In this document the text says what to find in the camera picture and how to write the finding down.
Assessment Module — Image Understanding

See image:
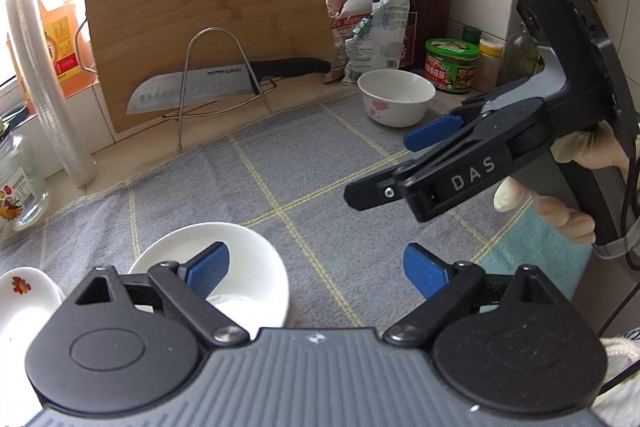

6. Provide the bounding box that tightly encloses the grey checked towel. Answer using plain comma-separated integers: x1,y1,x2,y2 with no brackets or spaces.
0,89,596,338

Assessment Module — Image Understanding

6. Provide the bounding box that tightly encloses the yellow-lidded spice jar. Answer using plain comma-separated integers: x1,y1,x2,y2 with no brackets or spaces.
472,39,503,92

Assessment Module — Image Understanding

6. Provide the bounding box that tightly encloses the white knit clothing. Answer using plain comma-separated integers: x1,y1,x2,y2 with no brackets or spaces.
595,327,640,427

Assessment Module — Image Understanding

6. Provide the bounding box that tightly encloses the glass jar with green lid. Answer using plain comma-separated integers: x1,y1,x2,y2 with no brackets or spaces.
0,119,51,230

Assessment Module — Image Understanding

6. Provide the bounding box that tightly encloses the green-lidded sauce jar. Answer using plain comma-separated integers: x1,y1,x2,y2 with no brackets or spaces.
424,38,481,95

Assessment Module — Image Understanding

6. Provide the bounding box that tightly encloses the metal wire rack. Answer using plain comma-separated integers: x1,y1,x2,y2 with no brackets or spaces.
162,27,278,152

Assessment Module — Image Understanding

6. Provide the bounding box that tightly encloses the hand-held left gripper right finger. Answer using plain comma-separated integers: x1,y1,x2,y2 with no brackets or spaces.
384,243,576,352

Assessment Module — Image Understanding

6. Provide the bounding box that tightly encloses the white plate with fruit print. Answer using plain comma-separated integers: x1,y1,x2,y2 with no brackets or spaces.
0,267,65,388

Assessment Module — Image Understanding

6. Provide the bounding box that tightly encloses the red and white packet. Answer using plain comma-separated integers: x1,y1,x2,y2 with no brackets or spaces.
327,0,373,82

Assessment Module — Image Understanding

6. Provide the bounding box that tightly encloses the teal towel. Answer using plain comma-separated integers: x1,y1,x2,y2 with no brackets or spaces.
477,197,598,293

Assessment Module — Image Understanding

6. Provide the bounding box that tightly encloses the white bowl with pink flowers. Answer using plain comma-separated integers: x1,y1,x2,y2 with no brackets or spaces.
357,69,437,128
127,222,291,329

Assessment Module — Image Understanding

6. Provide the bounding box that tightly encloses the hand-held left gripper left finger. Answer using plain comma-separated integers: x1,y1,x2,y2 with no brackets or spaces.
75,242,250,350

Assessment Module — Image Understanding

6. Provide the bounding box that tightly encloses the person's right hand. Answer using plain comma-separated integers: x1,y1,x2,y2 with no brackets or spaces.
492,121,632,246

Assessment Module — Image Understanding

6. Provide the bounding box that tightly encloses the white printed packet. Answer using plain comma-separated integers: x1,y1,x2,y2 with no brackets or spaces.
342,0,418,82

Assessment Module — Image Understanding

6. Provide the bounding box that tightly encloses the black-handled kitchen knife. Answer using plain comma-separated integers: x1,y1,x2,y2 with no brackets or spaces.
126,57,332,116

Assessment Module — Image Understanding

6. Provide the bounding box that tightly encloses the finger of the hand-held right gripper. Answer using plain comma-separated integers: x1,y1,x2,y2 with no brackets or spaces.
404,93,501,152
344,159,416,212

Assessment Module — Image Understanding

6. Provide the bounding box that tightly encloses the orange cooking oil bottle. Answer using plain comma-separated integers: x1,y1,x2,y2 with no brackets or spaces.
7,0,96,100

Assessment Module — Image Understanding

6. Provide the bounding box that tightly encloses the tall plastic wrap roll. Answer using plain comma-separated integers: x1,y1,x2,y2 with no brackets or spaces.
5,0,98,188

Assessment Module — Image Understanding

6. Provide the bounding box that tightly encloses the brown knife block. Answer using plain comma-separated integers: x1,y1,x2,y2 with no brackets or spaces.
407,0,458,68

